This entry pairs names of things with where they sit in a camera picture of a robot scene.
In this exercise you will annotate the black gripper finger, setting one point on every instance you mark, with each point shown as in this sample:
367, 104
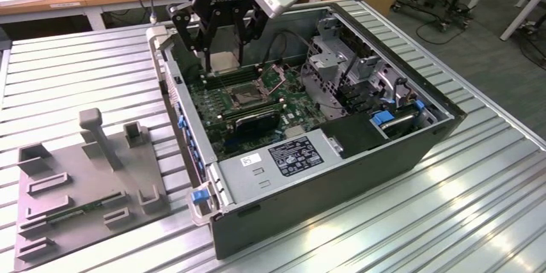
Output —
206, 36
240, 30

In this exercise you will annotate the silver square CPU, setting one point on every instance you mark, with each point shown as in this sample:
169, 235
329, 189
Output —
224, 61

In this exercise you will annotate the black RAM slot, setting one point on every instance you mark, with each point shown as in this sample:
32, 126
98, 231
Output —
249, 71
239, 79
239, 113

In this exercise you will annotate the CPU socket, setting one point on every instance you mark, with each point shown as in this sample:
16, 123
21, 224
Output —
247, 97

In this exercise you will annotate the blue expansion slot clip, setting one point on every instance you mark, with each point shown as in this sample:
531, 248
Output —
180, 121

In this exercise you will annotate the grey metal drive cage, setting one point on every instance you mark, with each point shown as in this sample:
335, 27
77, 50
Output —
324, 62

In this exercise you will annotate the green motherboard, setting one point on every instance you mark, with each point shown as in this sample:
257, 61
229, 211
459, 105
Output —
297, 100

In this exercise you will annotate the black graphics card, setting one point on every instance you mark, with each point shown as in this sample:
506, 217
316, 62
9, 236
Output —
255, 124

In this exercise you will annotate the silver chipset heatsink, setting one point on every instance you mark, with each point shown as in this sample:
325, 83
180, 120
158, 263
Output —
293, 132

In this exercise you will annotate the black plastic shroud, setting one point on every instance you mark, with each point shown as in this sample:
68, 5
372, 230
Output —
349, 135

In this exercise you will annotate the blue disk carrier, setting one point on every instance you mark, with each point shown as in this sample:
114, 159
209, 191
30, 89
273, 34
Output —
381, 117

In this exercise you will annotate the silver power supply unit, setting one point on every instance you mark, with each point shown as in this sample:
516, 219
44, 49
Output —
247, 183

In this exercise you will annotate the small blue clip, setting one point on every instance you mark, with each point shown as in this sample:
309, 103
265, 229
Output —
417, 105

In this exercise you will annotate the blue case latch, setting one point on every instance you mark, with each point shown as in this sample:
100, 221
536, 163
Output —
198, 197

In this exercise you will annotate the grey parts rack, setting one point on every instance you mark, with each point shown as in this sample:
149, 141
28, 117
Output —
85, 170

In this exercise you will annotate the open black PC case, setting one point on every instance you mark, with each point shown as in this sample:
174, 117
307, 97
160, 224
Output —
319, 206

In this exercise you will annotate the green RAM stick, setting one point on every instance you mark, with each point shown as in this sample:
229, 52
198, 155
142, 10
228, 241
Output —
68, 216
96, 204

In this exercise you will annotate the white table leg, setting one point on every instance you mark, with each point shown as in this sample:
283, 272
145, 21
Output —
522, 14

